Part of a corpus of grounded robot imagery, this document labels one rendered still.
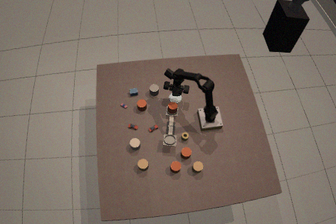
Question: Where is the red toy car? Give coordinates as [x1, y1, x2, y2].
[128, 124, 138, 129]
[149, 125, 158, 132]

